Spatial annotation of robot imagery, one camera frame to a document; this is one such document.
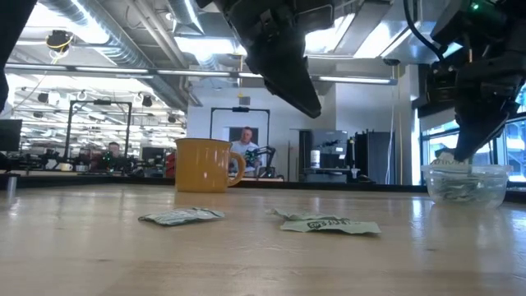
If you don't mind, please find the black gantry frame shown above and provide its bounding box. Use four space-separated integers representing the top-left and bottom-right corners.
64 99 133 164
209 105 271 178

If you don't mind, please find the black cabinet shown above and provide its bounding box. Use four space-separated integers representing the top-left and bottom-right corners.
353 130 396 185

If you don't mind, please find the grey cabinet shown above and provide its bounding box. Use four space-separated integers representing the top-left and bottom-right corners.
298 129 350 184

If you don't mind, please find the silver ventilation duct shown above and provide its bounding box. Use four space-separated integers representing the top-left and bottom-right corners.
39 0 190 113

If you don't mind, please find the large glass window wall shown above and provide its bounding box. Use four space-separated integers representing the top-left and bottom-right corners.
421 81 526 184

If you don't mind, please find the black aluminium frame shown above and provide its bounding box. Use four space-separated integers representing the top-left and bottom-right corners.
0 172 526 205

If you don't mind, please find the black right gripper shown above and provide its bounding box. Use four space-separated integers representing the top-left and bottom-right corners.
418 32 526 163

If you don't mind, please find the clear plastic bag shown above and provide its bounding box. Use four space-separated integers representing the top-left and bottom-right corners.
421 163 514 209

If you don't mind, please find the black monitor screen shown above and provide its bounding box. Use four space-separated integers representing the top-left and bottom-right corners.
0 118 23 152

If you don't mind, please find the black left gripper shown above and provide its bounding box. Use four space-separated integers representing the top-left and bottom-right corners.
196 0 335 119

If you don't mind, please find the long ceiling light strip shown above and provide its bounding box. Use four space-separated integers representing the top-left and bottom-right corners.
3 62 399 86

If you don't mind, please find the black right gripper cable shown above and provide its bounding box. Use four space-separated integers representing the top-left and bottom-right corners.
402 0 447 57

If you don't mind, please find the person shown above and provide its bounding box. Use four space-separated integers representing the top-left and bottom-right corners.
98 141 127 172
228 126 264 173

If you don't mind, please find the yellow mug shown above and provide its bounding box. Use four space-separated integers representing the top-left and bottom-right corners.
174 137 247 194

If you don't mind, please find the yellow cable reel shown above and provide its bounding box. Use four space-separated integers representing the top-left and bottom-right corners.
44 29 75 53

